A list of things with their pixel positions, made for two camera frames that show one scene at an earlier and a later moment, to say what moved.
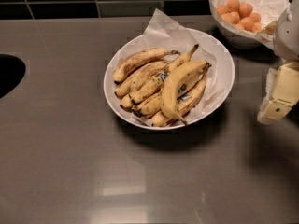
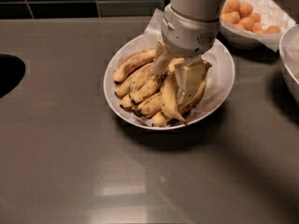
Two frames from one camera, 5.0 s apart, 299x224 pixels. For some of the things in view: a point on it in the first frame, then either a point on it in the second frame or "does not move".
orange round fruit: [231, 17] does not move
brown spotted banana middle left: [142, 77] does not move
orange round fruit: [233, 5] does not move
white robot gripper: [288, 35] -> [187, 36]
